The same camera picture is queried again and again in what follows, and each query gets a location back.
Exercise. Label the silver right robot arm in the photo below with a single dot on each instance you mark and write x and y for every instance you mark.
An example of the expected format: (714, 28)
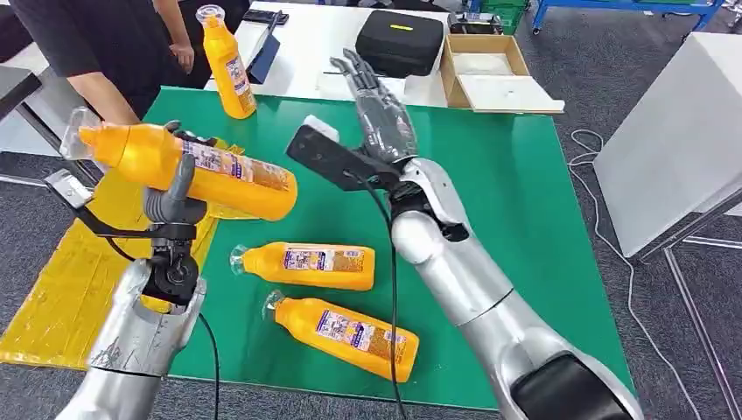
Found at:
(464, 272)

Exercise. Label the white table with steel legs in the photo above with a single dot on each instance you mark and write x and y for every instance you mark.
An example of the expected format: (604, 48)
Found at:
(666, 145)

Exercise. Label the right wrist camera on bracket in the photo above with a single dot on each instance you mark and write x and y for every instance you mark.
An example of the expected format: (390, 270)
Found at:
(324, 156)

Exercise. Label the person's left hand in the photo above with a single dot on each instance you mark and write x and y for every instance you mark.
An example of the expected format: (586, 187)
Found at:
(184, 58)

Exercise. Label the blue metal frame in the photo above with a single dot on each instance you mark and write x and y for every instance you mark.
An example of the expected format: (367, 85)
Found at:
(666, 7)

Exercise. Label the black hard case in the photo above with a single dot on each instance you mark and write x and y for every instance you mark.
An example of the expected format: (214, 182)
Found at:
(400, 46)

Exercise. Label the black remote control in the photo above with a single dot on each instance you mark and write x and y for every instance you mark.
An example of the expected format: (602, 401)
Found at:
(264, 16)

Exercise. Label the green plastic crate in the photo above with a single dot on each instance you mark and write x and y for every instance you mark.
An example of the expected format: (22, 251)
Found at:
(510, 14)

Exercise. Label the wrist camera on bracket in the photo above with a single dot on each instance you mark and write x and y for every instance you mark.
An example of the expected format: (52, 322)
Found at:
(324, 156)
(68, 188)

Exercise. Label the cardboard box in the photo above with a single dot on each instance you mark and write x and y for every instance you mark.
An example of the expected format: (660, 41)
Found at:
(449, 64)

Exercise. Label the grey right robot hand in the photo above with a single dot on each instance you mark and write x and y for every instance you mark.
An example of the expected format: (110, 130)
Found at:
(385, 130)

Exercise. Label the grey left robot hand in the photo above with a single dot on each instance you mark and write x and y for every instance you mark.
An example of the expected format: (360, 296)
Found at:
(174, 208)

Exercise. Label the green table mat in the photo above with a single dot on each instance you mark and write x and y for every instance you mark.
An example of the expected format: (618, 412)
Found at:
(510, 191)

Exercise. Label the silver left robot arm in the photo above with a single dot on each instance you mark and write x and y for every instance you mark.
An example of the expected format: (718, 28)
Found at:
(133, 342)

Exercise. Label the person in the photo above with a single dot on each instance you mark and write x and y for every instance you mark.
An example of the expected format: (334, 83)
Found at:
(87, 35)

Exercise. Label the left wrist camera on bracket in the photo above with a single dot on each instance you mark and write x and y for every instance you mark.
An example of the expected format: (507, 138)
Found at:
(68, 188)

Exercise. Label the white foam insert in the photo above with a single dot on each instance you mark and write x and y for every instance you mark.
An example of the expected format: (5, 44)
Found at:
(481, 64)

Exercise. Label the orange drink bottle clear cap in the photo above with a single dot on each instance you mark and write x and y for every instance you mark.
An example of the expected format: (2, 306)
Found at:
(232, 81)
(139, 151)
(348, 272)
(301, 324)

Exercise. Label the yellow plastic sheet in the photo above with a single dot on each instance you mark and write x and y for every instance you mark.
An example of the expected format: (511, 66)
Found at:
(58, 301)

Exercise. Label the grey side table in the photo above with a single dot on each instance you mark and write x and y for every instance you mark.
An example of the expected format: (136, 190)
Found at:
(17, 87)

